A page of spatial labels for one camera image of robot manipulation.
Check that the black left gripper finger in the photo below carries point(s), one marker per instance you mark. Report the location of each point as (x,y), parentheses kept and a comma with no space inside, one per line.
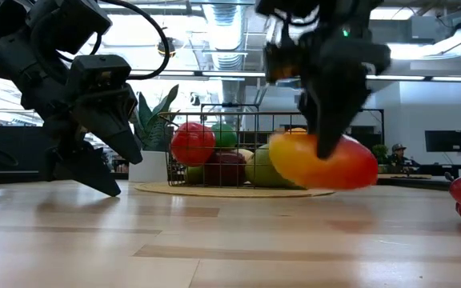
(114,120)
(86,172)

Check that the black metal frame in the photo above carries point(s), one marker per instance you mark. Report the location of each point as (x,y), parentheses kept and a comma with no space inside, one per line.
(230,105)
(378,116)

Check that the dark low partition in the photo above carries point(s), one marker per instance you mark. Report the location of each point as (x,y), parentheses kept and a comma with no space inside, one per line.
(6,152)

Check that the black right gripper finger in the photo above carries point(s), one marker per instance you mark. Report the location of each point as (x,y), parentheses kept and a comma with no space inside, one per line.
(307,116)
(330,128)

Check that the dark background table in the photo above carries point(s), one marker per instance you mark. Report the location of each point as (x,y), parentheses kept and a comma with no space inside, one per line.
(414,182)

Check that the large green pear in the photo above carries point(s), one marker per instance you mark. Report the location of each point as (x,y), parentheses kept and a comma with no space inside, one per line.
(260,170)

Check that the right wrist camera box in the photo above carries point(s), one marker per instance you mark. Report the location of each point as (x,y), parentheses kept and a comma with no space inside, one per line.
(281,62)

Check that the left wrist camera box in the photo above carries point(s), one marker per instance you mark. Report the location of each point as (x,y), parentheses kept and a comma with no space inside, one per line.
(98,72)

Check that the black ceiling dome lamp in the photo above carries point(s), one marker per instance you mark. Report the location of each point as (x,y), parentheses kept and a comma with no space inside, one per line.
(166,47)

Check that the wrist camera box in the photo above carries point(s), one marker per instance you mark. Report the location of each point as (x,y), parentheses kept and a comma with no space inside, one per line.
(281,62)
(98,72)

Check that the white plant pot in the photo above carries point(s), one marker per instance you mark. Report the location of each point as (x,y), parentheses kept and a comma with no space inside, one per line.
(147,166)

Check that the black monitor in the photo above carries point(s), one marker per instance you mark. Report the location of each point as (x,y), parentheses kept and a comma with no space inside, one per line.
(443,141)

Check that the red and yellow mango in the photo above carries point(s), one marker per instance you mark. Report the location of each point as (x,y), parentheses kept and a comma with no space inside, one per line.
(350,168)

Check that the pale pink peach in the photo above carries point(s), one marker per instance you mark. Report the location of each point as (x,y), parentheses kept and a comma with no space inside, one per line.
(243,154)

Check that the person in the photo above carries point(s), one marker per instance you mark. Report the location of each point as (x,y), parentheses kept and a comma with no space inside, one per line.
(400,156)

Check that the green leafy plant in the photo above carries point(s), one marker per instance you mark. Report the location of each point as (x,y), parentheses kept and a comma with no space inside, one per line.
(154,120)

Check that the red pomegranate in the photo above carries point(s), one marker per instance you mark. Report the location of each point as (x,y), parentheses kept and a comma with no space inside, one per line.
(192,144)

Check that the dark maroon fruit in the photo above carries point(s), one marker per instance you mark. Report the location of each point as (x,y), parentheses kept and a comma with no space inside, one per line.
(224,168)

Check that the small background potted plant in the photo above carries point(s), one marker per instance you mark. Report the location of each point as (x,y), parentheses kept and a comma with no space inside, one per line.
(379,153)

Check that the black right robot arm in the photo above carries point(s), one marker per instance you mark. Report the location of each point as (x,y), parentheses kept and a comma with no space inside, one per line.
(314,12)

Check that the dark green round fruit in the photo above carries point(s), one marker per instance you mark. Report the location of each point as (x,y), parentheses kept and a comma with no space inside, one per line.
(225,135)

